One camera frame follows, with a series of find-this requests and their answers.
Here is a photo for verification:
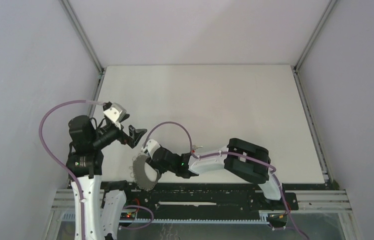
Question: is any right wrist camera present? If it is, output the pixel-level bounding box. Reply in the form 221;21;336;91
141;139;161;158

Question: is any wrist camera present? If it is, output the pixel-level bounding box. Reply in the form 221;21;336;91
141;139;161;158
103;102;127;130

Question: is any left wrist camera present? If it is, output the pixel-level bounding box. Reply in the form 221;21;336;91
103;102;127;130

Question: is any purple cable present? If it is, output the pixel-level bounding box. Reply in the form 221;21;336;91
142;121;310;240
38;99;111;240

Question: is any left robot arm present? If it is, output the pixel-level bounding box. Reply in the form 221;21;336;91
66;115;147;240

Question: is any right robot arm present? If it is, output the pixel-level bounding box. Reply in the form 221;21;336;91
142;138;286;209

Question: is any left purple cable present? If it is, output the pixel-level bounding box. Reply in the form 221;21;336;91
38;99;111;240

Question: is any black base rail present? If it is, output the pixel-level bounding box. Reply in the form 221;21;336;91
90;181;302;222

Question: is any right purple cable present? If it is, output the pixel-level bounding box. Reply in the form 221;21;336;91
142;121;310;240

